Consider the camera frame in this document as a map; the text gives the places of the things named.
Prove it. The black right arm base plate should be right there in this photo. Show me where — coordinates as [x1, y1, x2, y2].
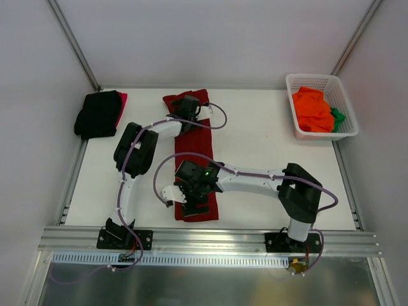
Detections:
[264, 232, 323, 254]

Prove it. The aluminium table rail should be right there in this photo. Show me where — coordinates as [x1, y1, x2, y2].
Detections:
[332, 142, 365, 231]
[56, 140, 88, 226]

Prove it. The orange t shirt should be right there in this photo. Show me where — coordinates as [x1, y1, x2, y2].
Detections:
[292, 87, 334, 133]

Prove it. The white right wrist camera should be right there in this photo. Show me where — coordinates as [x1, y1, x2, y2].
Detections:
[161, 186, 187, 206]

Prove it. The aluminium right corner post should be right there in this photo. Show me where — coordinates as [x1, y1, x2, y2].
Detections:
[330, 0, 384, 76]

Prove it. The aluminium front mounting rail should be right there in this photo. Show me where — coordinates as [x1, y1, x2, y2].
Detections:
[38, 226, 383, 258]

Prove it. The aluminium corner post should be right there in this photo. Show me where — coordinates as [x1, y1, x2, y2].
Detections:
[330, 0, 384, 76]
[45, 0, 101, 92]

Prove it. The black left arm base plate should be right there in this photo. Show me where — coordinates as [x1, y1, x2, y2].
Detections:
[96, 228, 153, 251]

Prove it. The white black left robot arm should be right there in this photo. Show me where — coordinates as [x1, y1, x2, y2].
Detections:
[105, 94, 212, 249]

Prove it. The aluminium left corner post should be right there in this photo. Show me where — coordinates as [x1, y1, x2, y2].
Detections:
[45, 0, 101, 92]

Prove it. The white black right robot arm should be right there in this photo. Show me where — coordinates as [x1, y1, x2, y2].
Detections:
[175, 160, 323, 252]

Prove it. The dark red t shirt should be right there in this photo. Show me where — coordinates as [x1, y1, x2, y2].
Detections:
[162, 89, 220, 223]

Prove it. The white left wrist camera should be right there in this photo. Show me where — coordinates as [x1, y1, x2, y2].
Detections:
[195, 103, 213, 121]

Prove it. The white slotted cable duct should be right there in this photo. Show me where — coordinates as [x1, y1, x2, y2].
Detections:
[52, 252, 289, 268]

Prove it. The aluminium left table rail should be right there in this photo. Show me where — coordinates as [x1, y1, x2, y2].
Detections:
[56, 140, 88, 226]

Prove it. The folded pink t shirt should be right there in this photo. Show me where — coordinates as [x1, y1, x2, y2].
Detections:
[115, 92, 128, 127]

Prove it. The white plastic basket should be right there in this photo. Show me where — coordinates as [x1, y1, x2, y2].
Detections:
[286, 73, 358, 142]

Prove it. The aluminium right table rail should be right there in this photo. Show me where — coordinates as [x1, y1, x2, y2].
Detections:
[332, 142, 365, 231]

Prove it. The folded black t shirt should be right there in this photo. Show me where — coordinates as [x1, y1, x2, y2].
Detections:
[74, 91, 123, 140]

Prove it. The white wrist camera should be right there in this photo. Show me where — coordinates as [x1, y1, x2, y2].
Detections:
[161, 186, 187, 206]
[195, 103, 213, 121]

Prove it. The green t shirt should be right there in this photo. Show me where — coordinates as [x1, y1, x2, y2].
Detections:
[331, 108, 346, 133]

